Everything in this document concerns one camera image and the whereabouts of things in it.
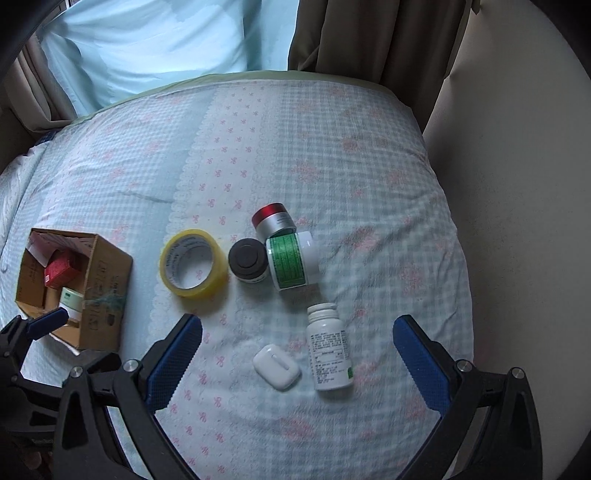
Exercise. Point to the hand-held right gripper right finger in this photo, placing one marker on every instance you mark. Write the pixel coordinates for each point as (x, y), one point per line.
(421, 364)

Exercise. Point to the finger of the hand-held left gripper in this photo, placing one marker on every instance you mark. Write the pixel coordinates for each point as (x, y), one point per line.
(46, 322)

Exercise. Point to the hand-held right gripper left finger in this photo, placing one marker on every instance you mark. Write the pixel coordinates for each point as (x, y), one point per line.
(174, 361)

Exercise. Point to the brown cardboard box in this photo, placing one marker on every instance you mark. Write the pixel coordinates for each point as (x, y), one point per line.
(99, 295)

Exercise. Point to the white jar with green band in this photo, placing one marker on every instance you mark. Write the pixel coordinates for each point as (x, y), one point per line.
(71, 300)

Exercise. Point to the small red box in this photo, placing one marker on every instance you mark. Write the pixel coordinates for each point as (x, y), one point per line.
(62, 270)

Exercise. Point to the white pill bottle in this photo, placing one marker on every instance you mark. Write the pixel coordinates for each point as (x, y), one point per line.
(328, 353)

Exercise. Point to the yellow tape roll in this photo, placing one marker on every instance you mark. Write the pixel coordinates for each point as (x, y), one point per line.
(194, 263)

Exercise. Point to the white earbuds case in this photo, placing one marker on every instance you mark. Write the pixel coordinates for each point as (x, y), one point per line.
(276, 368)

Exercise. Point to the white jar with black lid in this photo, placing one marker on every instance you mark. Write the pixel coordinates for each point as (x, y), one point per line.
(247, 258)

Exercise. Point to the white bottle with green label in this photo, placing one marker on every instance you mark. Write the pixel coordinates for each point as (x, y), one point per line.
(291, 261)

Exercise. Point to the silver tin with red lid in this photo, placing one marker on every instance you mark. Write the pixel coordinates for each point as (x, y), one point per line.
(273, 220)

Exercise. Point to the checked floral bed sheet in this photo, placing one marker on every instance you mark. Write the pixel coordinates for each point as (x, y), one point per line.
(286, 157)

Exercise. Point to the beige curtain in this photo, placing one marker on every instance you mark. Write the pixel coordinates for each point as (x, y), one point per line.
(32, 87)

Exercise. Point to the light blue curtain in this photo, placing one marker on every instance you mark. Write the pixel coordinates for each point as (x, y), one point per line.
(161, 41)

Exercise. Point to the brown curtain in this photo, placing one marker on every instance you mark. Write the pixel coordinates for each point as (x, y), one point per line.
(369, 32)

